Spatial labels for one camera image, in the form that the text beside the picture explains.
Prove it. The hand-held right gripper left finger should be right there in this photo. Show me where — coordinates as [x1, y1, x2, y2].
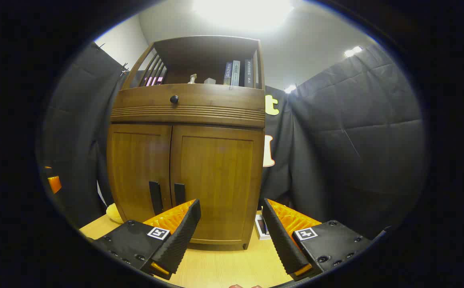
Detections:
[92, 199, 201, 280]

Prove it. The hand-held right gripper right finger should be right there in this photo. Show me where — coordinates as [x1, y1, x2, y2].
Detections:
[262, 198, 376, 282]

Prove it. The wooden cabinet door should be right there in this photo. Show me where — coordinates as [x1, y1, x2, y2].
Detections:
[170, 125, 264, 245]
[107, 123, 173, 222]

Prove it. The wooden double-door shoe cabinet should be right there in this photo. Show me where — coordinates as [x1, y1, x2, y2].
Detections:
[106, 35, 266, 252]

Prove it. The white box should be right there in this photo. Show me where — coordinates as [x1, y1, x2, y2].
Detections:
[254, 214, 272, 240]

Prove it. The pale yellow round object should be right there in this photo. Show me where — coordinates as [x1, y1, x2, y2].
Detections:
[106, 203, 124, 224]

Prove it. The wooden drawer with black knob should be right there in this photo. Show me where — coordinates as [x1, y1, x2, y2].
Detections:
[111, 83, 266, 128]

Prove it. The black book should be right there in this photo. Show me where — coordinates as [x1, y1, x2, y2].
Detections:
[244, 59, 254, 88]

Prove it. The grey book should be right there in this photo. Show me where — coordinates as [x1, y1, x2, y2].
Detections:
[230, 60, 240, 87]

